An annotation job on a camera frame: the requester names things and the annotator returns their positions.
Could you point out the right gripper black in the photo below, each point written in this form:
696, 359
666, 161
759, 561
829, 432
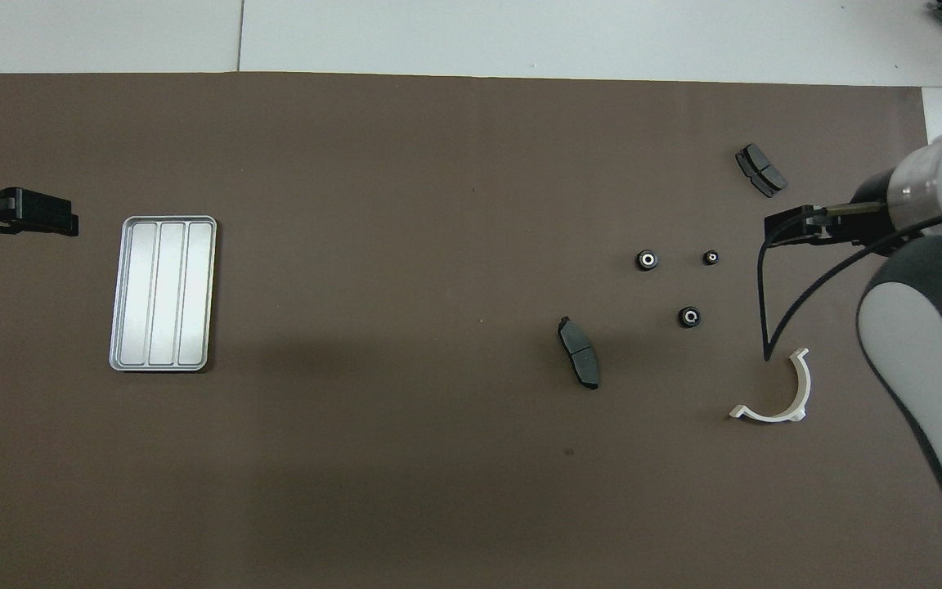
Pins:
872, 192

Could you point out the white curved plastic bracket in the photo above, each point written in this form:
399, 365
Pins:
802, 384

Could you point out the brown table mat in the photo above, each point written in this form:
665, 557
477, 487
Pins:
405, 245

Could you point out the long grey brake pad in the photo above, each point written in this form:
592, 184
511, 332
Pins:
579, 353

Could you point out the small black bearing gear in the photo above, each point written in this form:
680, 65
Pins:
710, 258

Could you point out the short grey brake pad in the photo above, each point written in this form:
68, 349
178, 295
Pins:
761, 170

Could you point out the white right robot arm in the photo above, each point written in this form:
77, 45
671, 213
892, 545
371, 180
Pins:
912, 327

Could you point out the silver metal tray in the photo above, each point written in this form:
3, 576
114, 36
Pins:
162, 294

